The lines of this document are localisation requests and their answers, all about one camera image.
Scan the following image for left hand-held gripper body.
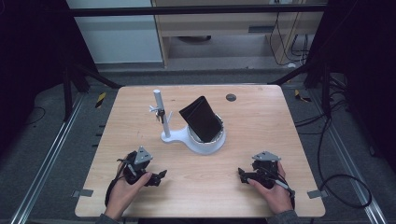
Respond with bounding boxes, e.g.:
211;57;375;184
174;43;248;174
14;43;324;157
122;146;154;186

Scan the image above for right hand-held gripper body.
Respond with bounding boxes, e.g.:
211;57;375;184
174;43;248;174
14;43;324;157
250;150;282;189

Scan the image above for white key stand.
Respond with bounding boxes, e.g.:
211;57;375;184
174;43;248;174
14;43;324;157
148;89;227;156

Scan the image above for white bowl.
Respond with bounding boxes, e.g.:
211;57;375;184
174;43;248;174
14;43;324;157
187;113;226;146

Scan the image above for silver keys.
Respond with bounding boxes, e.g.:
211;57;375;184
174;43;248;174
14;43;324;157
155;107;166;125

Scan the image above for black wallet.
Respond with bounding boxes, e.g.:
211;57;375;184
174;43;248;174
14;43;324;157
178;95;224;144

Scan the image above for person's left hand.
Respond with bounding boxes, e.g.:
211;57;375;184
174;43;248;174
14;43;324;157
104;161;154;221

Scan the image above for person's right hand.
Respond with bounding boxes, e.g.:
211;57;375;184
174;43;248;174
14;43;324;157
247;161;294;216

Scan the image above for grey tape piece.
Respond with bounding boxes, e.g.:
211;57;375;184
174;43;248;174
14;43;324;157
306;189;329;200
72;189;94;198

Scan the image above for yellow black tape strip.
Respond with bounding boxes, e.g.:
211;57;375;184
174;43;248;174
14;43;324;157
293;89;312;103
94;91;107;109

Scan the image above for black stand leg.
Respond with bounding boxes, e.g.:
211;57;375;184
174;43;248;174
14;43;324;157
268;60;332;118
62;60;124;122

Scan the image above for white cabinet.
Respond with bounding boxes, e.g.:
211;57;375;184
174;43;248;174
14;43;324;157
65;0;164;64

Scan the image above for wooden desk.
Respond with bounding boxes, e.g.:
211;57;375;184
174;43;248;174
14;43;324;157
150;0;328;68

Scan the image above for right hand-held gripper cable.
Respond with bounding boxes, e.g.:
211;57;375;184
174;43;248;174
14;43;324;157
273;176;296;210

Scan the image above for hand-held gripper cable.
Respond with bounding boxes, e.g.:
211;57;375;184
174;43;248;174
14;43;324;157
104;158;133;207
273;176;296;210

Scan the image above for left hand-held gripper cable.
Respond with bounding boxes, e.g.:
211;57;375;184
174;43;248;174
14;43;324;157
104;158;133;207

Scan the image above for black looped floor cable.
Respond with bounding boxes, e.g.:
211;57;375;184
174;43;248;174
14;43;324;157
317;116;374;210

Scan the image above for aluminium floor rail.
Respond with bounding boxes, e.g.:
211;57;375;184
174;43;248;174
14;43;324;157
309;90;389;224
9;92;86;224

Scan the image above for thin black floor cable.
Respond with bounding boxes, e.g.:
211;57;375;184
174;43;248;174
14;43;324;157
19;105;47;127

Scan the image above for black hanging cables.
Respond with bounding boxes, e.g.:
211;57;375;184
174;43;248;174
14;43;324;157
268;11;310;67

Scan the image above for black horizontal frame bar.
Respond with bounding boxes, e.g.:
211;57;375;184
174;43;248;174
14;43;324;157
66;4;328;18

